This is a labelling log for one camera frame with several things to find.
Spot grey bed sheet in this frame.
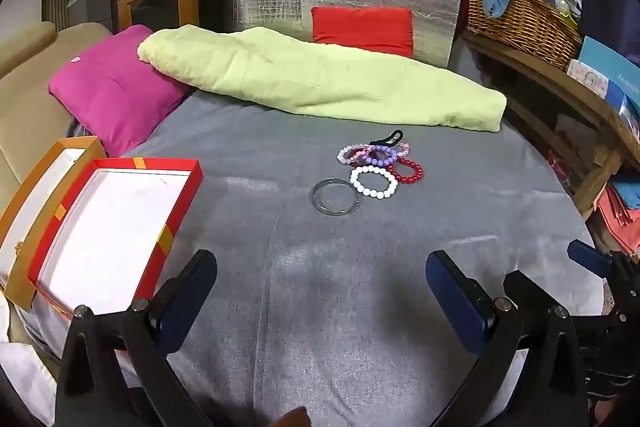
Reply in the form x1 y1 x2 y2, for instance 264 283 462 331
30 42 608 427

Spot pink bead bracelet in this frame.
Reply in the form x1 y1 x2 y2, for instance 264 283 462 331
352 143 411 159

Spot navy bag with orange handle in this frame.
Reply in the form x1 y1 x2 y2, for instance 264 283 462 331
580 0 640 58

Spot black hair tie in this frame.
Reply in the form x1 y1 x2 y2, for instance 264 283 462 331
370 129 404 148

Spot red cushion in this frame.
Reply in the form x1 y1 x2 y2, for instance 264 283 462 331
311 6 415 58

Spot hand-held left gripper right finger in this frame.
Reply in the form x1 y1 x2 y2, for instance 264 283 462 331
425 249 588 427

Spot blue cardboard box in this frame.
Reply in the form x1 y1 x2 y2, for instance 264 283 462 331
579 36 640 108

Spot white cloth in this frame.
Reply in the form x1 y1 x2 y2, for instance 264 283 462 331
0 297 58 425

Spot clear glass bangle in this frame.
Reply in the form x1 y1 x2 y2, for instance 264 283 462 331
311 177 362 216

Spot white bead bracelet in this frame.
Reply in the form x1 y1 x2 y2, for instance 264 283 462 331
350 165 398 200

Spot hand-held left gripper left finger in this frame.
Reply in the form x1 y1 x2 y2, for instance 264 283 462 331
54 249 218 427

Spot clear bead bracelet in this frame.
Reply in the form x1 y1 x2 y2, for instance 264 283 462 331
337 146 371 166

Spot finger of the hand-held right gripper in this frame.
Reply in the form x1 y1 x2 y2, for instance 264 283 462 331
567 239 613 278

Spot beige leather sofa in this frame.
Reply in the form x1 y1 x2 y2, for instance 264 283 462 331
0 22 113 218

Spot red shallow box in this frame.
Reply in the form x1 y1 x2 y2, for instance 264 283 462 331
27 158 205 323

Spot red bead bracelet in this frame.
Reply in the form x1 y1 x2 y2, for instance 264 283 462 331
387 158 425 184

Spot blue folded cloth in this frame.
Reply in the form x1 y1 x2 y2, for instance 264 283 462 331
610 177 640 210

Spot light green blanket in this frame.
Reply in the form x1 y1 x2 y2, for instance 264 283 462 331
137 25 507 134

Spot pink folded cloths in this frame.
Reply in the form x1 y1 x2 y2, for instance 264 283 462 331
595 184 640 255

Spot wicker basket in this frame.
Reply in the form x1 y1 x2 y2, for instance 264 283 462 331
466 0 583 72

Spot magenta cushion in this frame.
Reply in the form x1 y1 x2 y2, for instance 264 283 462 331
48 25 193 158

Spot purple bead bracelet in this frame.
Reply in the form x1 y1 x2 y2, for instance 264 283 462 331
367 145 408 168

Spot orange shallow box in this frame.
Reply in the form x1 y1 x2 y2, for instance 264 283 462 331
0 136 107 312

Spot white patterned box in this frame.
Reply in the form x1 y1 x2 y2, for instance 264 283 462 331
566 59 611 98

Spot wooden shelf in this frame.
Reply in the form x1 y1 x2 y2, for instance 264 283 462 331
462 29 640 220

